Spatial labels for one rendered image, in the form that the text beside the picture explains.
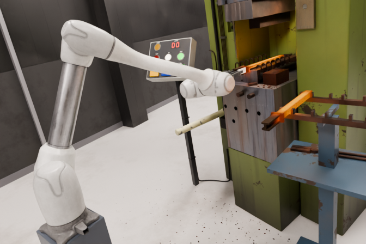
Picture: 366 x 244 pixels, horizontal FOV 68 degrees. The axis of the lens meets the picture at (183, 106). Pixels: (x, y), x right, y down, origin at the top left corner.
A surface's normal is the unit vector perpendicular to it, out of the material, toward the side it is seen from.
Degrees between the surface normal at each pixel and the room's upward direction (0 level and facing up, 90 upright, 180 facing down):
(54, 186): 70
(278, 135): 90
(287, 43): 90
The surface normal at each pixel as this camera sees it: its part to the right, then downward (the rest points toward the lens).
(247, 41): 0.60, 0.16
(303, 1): -0.79, 0.30
